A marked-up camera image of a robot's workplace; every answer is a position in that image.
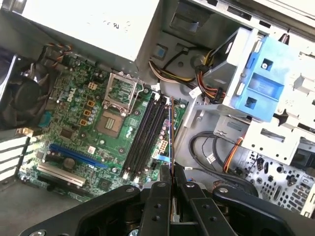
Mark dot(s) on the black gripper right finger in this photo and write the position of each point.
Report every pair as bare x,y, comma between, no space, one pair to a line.
194,194

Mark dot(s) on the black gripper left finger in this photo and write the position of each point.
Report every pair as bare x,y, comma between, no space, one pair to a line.
157,209

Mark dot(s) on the green RAM stick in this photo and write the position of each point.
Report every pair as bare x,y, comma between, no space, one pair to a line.
172,137

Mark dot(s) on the black RAM slot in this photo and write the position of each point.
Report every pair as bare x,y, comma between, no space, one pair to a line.
151,135
139,135
156,135
145,135

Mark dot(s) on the black open PC case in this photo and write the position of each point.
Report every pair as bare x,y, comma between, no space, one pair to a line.
183,132

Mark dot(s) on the green motherboard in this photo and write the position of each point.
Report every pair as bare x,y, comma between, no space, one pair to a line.
110,147

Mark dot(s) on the perforated metal panel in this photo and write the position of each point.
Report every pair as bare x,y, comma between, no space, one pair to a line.
275,186

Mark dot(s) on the blue expansion slot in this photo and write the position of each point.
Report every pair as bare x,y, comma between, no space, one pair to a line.
78,156

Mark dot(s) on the CPU socket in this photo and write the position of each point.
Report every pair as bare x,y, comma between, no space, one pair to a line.
109,124

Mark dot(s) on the round silver coin battery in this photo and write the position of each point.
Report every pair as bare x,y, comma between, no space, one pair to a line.
69,162

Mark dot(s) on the black expansion slot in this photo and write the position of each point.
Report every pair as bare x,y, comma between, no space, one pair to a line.
59,187

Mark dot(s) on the white expansion slot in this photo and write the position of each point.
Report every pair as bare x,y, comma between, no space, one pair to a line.
61,175

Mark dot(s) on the silver metal drive cage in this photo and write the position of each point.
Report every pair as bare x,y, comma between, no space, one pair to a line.
233,68

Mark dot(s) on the blue board connector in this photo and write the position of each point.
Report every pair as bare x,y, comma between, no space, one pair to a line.
46,119

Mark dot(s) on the black case fan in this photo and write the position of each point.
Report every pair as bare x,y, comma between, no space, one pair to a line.
27,94

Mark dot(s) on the grey power supply unit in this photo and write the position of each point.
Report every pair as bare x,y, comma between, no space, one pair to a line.
73,24

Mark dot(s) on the blue plastic drive bracket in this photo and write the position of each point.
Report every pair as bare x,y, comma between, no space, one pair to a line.
263,86

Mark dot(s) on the silver slot cover bracket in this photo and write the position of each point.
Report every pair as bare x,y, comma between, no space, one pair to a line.
12,153
12,142
11,164

